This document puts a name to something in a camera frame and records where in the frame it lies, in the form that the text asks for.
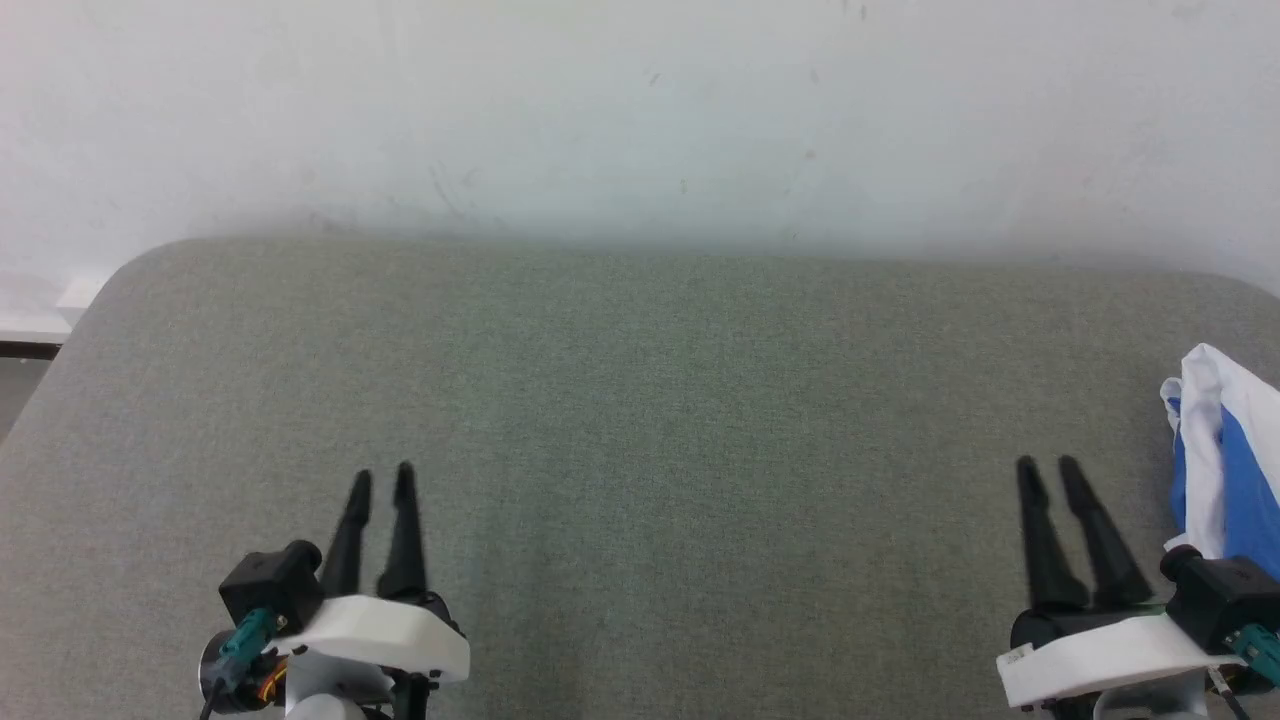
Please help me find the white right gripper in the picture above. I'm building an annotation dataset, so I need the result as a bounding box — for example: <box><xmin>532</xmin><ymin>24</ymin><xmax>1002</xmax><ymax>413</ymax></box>
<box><xmin>996</xmin><ymin>455</ymin><xmax>1241</xmax><ymax>720</ymax></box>

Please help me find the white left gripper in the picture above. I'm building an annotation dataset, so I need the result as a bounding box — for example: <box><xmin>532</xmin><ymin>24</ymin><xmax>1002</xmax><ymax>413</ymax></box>
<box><xmin>200</xmin><ymin>461</ymin><xmax>472</xmax><ymax>720</ymax></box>

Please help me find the blue and white garment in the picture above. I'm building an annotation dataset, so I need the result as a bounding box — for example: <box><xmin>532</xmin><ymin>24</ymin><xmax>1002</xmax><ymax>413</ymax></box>
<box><xmin>1159</xmin><ymin>343</ymin><xmax>1280</xmax><ymax>583</ymax></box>

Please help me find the grey fabric sofa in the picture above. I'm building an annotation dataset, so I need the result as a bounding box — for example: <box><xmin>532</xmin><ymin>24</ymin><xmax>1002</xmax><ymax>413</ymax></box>
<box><xmin>0</xmin><ymin>236</ymin><xmax>1280</xmax><ymax>720</ymax></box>

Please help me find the white and dark baseboard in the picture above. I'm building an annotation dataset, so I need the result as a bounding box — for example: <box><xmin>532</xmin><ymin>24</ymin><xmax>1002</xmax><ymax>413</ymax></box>
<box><xmin>0</xmin><ymin>272</ymin><xmax>105</xmax><ymax>361</ymax></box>

